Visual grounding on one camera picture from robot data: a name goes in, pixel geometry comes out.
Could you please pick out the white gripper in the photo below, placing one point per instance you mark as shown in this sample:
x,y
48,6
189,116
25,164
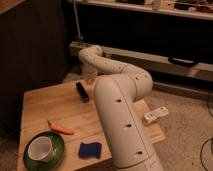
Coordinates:
x,y
89,74

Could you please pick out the orange carrot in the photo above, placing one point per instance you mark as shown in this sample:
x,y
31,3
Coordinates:
x,y
60,129

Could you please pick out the long grey case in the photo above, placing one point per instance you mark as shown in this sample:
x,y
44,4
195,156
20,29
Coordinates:
x,y
158,63

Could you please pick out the green plate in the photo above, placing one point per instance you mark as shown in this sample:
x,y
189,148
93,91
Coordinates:
x,y
58,149

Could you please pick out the white cup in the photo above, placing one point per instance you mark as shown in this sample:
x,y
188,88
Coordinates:
x,y
41,149

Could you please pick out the wooden shelf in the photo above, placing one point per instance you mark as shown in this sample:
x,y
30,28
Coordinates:
x,y
142,8

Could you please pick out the black case handle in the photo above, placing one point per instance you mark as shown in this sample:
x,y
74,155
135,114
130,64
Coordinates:
x,y
182,63

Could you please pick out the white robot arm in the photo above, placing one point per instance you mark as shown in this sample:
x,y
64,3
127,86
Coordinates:
x,y
114,95

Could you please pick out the blue sponge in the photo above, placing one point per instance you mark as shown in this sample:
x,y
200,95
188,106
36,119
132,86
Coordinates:
x,y
87,150

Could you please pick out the metal pole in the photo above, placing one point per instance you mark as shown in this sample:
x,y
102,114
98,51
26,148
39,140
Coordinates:
x,y
79,36

